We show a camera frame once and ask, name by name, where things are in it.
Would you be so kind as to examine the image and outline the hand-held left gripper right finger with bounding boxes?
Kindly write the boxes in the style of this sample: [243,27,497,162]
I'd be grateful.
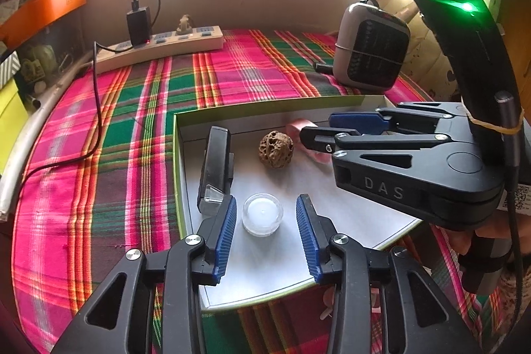
[295,194,484,354]

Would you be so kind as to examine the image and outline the black bike light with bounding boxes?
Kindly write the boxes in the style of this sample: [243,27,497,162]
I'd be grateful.
[197,126,235,216]

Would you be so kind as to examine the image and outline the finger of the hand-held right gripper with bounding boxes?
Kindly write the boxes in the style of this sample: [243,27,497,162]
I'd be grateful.
[329,101,457,136]
[299,127,452,159]

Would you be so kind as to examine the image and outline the cream heart print curtain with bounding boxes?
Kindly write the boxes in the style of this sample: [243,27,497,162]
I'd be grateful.
[373,0,498,102]

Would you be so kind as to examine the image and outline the person's right forearm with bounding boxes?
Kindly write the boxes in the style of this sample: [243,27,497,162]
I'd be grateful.
[493,267,531,338]

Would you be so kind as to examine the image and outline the pink plastic clip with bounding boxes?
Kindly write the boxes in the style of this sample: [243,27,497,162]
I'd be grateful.
[286,121,333,164]

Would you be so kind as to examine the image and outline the large brown walnut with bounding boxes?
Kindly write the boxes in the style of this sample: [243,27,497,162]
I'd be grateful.
[258,131,296,164]

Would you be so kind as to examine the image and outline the beige power strip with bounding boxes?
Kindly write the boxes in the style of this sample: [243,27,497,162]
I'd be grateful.
[95,26,225,75]

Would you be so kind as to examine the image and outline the black charger cable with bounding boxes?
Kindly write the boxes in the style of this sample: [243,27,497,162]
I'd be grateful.
[130,0,161,37]

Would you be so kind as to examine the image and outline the green cardboard box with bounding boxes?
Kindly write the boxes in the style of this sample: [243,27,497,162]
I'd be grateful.
[173,95,417,311]

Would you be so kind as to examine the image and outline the black power cable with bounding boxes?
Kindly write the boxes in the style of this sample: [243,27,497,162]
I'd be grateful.
[23,41,104,189]

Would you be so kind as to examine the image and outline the black charger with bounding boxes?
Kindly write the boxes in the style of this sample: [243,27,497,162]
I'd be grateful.
[126,7,151,46]

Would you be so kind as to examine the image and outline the plaid cloth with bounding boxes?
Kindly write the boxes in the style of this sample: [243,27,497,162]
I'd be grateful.
[12,28,531,354]

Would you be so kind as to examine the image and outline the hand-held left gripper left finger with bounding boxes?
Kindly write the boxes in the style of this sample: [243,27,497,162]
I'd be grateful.
[52,194,238,354]

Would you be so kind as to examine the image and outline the grey space heater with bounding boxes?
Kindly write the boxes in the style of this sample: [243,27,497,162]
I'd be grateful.
[334,0,411,91]

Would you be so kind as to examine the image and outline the orange box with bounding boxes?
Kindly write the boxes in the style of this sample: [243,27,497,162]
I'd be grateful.
[0,0,87,43]

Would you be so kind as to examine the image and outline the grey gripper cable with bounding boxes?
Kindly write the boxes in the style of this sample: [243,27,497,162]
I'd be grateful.
[495,92,524,342]

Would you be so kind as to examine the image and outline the yellow-green box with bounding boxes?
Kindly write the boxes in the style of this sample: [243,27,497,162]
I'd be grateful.
[0,82,30,176]

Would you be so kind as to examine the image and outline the person's right hand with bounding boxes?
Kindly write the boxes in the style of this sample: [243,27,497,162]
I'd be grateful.
[429,225,513,267]

